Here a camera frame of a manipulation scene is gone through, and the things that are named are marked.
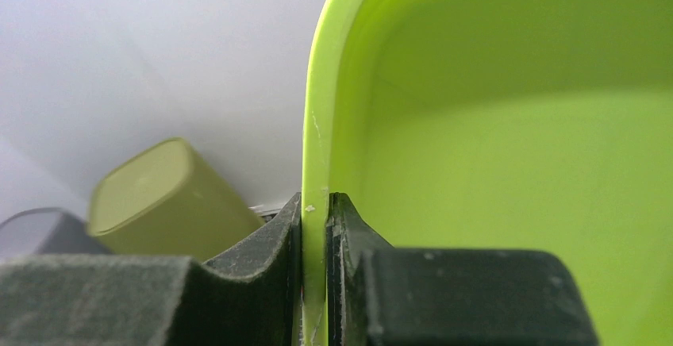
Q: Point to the olive green slatted bin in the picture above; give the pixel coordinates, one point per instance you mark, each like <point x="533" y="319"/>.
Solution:
<point x="168" y="200"/>

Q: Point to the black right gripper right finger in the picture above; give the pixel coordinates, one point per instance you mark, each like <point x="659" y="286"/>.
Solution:
<point x="378" y="294"/>

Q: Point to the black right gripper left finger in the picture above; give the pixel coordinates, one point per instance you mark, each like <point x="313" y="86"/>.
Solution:
<point x="247" y="295"/>

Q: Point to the lime green solid tub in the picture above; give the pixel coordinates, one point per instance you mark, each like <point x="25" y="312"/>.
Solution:
<point x="538" y="124"/>

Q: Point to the grey slatted bin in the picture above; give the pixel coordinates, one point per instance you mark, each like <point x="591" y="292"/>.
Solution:
<point x="48" y="230"/>

